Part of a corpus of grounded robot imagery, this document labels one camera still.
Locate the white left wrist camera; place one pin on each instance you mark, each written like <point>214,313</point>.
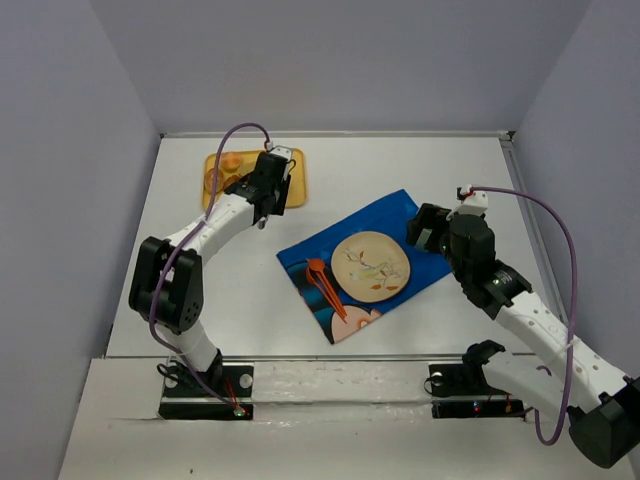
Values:
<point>286,153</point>

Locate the beige bird-painted plate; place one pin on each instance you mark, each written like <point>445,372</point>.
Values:
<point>370,267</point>

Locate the blue patterned cloth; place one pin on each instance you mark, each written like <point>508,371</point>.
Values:
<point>388,215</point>

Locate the round sugared bun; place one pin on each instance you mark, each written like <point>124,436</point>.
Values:
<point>214,180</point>

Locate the yellow tray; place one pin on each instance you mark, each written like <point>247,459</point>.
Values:
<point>297,194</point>

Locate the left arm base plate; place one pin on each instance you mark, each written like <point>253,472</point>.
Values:
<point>183,398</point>

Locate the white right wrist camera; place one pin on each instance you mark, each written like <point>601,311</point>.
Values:
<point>470,202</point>

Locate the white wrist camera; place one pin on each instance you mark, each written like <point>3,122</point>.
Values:
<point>470,202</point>
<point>286,153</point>

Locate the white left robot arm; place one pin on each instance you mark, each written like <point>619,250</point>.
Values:
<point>167,289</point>

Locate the yellow orange bread piece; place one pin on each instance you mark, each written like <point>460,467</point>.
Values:
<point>230,181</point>

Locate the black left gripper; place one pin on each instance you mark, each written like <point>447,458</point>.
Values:
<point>279,195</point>

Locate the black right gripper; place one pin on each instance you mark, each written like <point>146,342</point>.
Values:
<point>425,228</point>

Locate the orange plastic fork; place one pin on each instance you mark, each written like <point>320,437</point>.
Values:
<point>320,282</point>

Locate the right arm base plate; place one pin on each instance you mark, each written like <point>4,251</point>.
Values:
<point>459,391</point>

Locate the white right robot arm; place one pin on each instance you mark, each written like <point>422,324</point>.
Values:
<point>599,401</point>

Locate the orange plastic spoon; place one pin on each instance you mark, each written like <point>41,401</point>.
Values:
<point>318,264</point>

